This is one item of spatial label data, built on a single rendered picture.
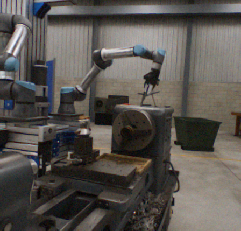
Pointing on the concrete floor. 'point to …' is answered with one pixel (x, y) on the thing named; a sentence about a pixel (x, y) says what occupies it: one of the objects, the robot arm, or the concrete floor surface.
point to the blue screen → (51, 83)
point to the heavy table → (237, 123)
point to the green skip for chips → (196, 133)
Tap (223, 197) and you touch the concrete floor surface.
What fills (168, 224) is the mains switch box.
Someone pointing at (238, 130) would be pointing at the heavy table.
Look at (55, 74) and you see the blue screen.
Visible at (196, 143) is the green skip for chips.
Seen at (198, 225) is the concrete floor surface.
